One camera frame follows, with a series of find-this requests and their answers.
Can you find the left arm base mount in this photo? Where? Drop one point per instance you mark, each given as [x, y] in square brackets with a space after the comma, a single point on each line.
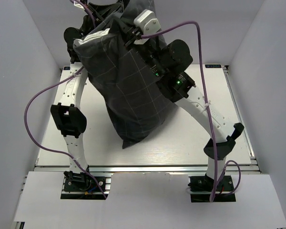
[83, 187]

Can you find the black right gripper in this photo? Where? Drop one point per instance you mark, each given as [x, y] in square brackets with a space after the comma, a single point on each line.
[129, 32]

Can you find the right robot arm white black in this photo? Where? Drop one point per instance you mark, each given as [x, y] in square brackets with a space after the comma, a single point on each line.
[180, 89]

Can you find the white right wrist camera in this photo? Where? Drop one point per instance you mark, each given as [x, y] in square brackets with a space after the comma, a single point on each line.
[147, 22]

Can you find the dark grey checked pillowcase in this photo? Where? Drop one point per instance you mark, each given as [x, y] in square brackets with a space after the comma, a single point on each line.
[119, 76]

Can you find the white pillow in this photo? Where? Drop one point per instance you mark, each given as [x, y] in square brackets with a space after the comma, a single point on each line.
[90, 37]

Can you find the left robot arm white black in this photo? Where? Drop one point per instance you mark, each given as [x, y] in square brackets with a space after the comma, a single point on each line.
[66, 113]

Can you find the blue label sticker right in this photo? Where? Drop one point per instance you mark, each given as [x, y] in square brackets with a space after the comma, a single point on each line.
[213, 66]

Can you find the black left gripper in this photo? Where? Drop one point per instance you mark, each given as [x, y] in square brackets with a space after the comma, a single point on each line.
[100, 13]

